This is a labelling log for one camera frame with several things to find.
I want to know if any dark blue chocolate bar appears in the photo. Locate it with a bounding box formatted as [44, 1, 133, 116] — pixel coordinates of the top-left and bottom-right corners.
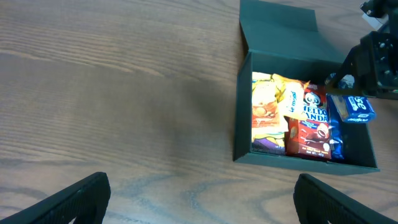
[326, 75, 354, 161]

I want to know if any black gift box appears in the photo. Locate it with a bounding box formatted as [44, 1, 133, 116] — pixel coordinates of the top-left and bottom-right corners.
[233, 1, 379, 175]

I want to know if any blue Eclipse mint box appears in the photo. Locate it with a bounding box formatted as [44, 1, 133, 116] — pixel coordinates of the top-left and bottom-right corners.
[328, 95, 376, 123]

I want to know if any yellow green Pretz box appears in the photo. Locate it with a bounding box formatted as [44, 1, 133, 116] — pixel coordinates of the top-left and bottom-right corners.
[251, 128, 285, 155]

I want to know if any red Hello Panda box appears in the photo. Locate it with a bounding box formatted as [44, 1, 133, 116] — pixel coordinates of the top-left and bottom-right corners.
[285, 84, 331, 160]

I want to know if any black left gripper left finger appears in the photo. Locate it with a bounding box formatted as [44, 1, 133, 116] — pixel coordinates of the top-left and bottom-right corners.
[1, 172, 111, 224]

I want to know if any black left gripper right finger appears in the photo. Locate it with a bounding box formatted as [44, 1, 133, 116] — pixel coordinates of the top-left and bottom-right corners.
[293, 174, 397, 224]

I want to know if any small orange candy packet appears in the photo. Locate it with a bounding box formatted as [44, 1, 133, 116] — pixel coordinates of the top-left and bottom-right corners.
[272, 74, 310, 120]

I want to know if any yellow orange snack packet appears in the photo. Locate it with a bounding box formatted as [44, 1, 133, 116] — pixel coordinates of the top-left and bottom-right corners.
[251, 72, 288, 133]

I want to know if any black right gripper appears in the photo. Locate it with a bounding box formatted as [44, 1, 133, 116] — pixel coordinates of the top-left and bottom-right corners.
[325, 31, 397, 100]

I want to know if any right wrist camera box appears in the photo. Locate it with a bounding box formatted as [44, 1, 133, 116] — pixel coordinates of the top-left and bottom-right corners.
[359, 0, 389, 32]

